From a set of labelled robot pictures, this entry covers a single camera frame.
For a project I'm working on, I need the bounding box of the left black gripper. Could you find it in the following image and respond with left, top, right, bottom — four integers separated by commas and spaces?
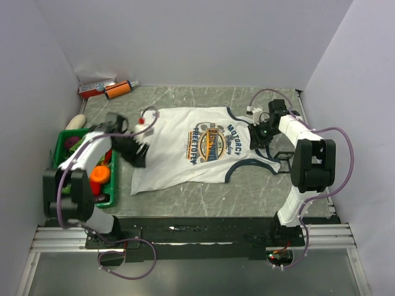
112, 132, 150, 168

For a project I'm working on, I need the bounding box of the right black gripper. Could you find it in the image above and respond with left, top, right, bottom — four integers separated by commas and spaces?
247, 120, 281, 150

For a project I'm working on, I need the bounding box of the white printed tank top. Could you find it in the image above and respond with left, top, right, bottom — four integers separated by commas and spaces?
131, 107, 280, 195

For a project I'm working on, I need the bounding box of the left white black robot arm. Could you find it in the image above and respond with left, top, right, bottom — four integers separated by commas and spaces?
43, 112, 154, 248

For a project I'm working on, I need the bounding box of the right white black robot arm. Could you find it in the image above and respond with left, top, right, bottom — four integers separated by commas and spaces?
246, 99, 336, 246

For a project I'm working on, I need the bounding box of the red chili pepper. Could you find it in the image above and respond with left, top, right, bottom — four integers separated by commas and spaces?
103, 150, 112, 165

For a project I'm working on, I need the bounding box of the orange carrot slice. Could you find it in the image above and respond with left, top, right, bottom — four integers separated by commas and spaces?
89, 165, 111, 184

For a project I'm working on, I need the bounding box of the green plastic crate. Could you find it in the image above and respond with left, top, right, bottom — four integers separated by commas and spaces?
52, 128, 119, 208

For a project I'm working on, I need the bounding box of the red bell pepper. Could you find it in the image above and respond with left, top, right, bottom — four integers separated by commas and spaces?
89, 181, 102, 196

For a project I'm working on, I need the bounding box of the white radish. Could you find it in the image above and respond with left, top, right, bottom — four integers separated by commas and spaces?
65, 114, 86, 130

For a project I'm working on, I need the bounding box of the purple onion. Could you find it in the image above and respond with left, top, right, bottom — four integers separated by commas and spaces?
64, 136, 81, 150

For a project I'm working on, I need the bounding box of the purple eggplant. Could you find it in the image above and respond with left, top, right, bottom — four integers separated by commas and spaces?
94, 194, 110, 204

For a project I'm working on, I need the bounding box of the orange black cylinder tool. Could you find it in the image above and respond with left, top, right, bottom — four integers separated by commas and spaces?
104, 80, 139, 100

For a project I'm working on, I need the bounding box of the red white box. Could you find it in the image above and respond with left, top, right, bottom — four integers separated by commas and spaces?
78, 79, 115, 99

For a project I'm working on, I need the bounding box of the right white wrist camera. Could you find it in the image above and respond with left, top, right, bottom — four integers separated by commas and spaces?
246, 105, 264, 126

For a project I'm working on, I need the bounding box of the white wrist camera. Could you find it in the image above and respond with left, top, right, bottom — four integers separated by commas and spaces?
246, 105, 264, 126
133, 118, 154, 141

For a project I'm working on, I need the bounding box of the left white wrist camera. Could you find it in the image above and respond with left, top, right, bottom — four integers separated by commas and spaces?
133, 118, 154, 141

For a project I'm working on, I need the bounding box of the black wire frame stand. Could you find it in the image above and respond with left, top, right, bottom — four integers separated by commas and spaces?
273, 151, 294, 174

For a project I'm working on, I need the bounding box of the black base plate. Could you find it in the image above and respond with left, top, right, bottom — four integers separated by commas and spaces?
44, 216, 340, 263

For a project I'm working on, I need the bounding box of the aluminium rail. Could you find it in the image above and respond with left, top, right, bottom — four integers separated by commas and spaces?
30, 227, 87, 253

